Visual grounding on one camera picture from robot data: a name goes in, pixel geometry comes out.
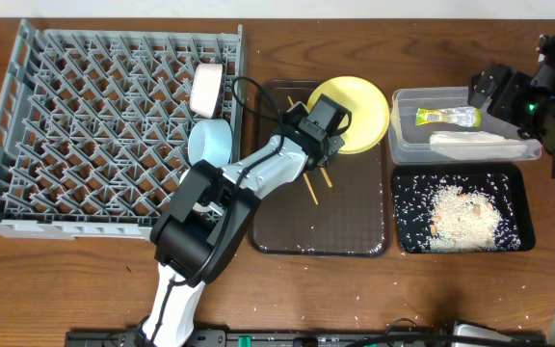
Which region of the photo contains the yellow plastic plate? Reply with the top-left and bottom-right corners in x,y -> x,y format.
306,76 -> 389,154

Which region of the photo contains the green snack wrapper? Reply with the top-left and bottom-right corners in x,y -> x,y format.
415,106 -> 481,127

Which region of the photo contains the light blue bowl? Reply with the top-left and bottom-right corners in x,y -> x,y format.
188,119 -> 233,168

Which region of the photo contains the white paper napkin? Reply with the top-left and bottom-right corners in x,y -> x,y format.
430,131 -> 528,161

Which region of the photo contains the pink white bowl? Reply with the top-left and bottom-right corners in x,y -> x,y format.
190,63 -> 223,119

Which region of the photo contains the white plastic cup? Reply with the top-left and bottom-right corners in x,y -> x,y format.
180,169 -> 225,215

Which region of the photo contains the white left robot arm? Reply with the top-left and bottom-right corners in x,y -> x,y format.
138,95 -> 352,346

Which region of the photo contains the clear plastic waste bin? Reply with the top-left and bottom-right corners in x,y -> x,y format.
388,87 -> 542,165

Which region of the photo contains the black waste tray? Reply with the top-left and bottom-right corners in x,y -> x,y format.
391,163 -> 536,252

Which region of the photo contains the wooden chopstick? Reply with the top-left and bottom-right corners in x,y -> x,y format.
303,173 -> 319,205
287,95 -> 333,188

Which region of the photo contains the dark brown serving tray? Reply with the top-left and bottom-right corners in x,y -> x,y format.
248,80 -> 392,257

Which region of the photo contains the spilled rice pile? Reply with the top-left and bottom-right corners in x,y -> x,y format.
392,173 -> 521,254

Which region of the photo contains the grey plastic dish rack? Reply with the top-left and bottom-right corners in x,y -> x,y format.
0,21 -> 247,239

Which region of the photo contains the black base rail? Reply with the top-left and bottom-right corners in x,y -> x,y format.
64,322 -> 547,347

